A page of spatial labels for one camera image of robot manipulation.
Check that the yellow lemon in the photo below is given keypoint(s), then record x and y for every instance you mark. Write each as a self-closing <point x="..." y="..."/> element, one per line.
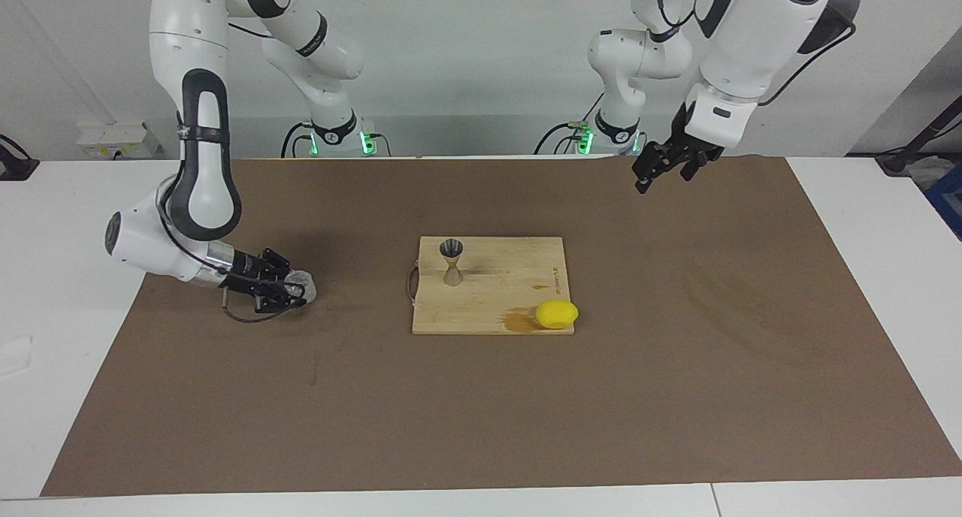
<point x="556" y="315"/>

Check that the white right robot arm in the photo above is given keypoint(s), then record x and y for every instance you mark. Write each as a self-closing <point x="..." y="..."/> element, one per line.
<point x="176" y="21"/>

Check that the wooden cutting board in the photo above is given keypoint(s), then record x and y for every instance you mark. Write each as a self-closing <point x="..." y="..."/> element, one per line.
<point x="496" y="299"/>

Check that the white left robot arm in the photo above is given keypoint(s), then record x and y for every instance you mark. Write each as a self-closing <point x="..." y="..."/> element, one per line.
<point x="751" y="28"/>

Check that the black clamp base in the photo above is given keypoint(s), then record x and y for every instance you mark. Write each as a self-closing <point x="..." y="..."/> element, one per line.
<point x="15" y="167"/>

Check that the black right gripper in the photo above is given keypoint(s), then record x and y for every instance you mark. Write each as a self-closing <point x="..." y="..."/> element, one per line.
<point x="249" y="273"/>

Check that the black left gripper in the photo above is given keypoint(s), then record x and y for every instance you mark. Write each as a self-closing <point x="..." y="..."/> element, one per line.
<point x="688" y="147"/>

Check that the brown table mat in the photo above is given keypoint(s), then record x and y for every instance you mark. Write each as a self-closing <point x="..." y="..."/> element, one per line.
<point x="481" y="412"/>

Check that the clear glass cup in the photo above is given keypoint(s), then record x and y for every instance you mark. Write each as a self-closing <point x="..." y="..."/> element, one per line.
<point x="307" y="284"/>

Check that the metal jigger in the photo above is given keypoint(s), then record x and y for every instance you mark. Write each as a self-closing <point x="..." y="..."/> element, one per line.
<point x="452" y="276"/>

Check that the white wall socket box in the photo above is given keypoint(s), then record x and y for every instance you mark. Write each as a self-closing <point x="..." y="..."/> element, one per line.
<point x="113" y="137"/>

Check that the black stand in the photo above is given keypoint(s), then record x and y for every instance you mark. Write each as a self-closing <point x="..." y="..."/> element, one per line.
<point x="898" y="160"/>

